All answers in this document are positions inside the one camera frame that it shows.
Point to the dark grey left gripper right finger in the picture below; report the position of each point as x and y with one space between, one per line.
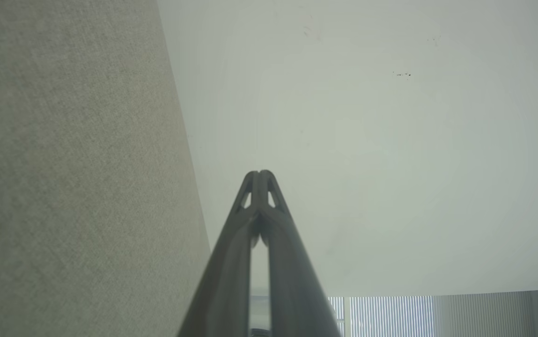
297 290

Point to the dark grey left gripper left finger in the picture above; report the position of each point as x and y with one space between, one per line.
224 281

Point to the white vertical window blinds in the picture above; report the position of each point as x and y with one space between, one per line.
390 318

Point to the grey fabric sofa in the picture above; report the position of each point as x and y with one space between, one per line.
62 164

